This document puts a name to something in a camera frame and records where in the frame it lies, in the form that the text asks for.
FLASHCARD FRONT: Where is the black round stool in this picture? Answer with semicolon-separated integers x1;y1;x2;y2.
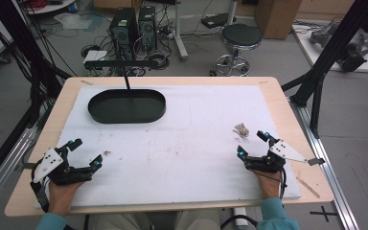
209;23;264;78

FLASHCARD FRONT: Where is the white platform board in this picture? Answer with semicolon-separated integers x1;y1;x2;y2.
291;24;368;75

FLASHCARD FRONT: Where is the white desk leg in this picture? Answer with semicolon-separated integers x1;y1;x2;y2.
171;0;190;63

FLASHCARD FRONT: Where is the black flat device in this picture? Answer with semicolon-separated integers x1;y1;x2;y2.
200;12;238;30

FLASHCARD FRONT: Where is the white foam mat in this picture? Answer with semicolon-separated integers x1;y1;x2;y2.
34;83;302;210

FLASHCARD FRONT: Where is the white box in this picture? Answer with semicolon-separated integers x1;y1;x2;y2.
82;49;109;69

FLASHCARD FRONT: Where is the beige paper scrap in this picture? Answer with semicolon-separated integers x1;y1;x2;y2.
232;122;250;139

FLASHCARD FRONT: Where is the person's left hand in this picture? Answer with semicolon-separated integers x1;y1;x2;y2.
47;180;84;218

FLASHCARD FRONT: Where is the black oval tray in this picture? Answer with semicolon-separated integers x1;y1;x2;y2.
87;88;167;125

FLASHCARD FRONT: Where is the wooden table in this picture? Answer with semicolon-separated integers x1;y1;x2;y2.
4;76;335;219

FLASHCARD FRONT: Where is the person's right hand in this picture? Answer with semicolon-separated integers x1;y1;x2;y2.
252;170;284;199

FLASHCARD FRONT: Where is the wooden stick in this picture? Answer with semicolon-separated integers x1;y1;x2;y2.
296;176;322;199

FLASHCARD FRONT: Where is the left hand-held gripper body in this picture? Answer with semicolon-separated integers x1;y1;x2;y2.
30;146;94;187

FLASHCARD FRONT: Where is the black metal frame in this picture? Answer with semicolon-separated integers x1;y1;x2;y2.
0;0;73;193
281;0;368;140

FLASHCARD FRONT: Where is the black computer tower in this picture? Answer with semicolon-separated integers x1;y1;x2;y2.
137;5;158;52
109;7;140;61

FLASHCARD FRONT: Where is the cardboard box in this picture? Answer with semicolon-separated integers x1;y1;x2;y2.
254;0;304;40

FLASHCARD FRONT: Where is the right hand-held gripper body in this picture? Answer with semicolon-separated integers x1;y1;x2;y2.
242;139;326;174

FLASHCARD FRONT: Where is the aluminium rail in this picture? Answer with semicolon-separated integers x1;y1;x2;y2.
289;95;361;230
0;126;39;219

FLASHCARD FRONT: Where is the black camera stand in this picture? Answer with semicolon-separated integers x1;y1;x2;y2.
83;58;160;100

